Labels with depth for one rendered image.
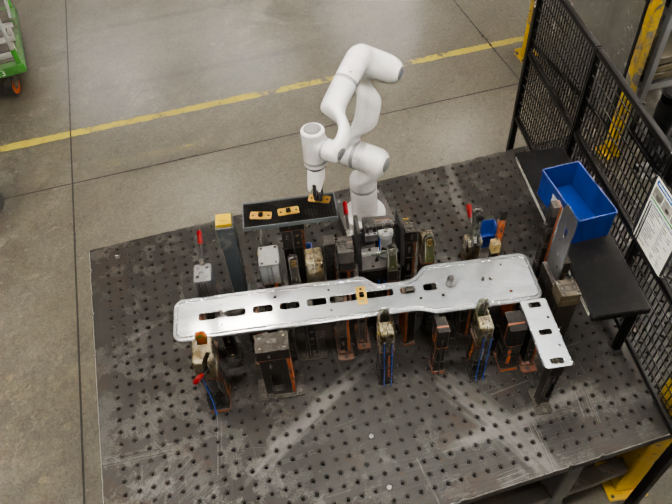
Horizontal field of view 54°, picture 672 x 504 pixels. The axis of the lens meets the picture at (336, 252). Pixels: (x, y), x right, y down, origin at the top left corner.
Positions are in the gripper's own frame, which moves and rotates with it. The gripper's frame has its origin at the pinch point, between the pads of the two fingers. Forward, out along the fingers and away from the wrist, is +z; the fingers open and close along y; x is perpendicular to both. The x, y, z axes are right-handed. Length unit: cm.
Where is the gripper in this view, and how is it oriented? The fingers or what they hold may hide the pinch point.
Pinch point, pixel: (318, 194)
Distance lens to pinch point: 250.5
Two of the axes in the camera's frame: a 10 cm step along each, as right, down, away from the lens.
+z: 0.5, 6.5, 7.6
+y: -1.9, 7.5, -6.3
